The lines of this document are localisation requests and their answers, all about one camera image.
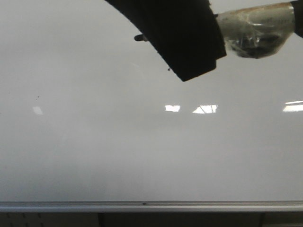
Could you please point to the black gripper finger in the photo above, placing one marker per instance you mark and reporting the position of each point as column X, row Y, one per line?
column 185, row 33

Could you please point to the white black whiteboard marker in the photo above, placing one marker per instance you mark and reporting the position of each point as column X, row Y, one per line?
column 251, row 32

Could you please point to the white whiteboard with aluminium frame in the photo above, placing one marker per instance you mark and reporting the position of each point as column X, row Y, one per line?
column 91, row 120

